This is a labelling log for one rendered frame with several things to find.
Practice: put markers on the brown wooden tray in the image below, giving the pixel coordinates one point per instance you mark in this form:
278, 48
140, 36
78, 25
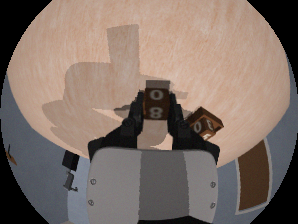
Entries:
200, 113

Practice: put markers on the brown cube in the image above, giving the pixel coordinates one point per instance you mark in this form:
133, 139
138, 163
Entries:
156, 104
204, 128

